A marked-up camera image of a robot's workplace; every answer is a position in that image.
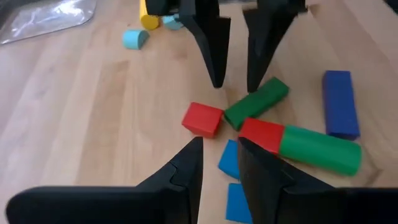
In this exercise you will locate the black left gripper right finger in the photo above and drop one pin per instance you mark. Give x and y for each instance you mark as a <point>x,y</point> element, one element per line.
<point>267,189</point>

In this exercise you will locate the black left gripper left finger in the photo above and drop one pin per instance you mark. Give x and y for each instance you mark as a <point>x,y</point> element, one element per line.
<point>174,189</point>

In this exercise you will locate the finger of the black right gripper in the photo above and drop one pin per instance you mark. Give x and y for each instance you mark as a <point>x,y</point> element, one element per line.
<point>211,37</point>
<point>267,37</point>

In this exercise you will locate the blue rounded block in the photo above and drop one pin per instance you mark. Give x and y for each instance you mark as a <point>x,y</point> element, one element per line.
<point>229,158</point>
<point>237,203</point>

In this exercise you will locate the red rectangular block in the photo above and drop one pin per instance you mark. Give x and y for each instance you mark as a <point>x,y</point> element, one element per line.
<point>262,134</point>

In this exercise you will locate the green cylinder block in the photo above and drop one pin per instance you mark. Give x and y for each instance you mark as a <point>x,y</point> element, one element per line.
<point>321,151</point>

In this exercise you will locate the green long block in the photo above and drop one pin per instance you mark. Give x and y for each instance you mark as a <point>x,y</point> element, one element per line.
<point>256,104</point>

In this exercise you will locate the red cube block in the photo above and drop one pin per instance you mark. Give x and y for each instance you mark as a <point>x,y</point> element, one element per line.
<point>202,119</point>

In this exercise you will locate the small teal half-round block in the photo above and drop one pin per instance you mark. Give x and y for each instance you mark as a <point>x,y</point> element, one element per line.
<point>135,39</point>

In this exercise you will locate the dark blue long block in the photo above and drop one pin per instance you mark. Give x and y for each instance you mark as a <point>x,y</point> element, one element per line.
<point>340,104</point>

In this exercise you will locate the teal half-cylinder block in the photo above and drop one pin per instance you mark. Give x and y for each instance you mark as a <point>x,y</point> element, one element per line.
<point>171,23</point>

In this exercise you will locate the yellow cylinder block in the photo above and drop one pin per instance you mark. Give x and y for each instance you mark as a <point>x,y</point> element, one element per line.
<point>150,21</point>

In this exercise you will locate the clear plastic bin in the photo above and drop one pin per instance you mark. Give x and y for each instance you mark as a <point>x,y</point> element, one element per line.
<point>46,18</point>

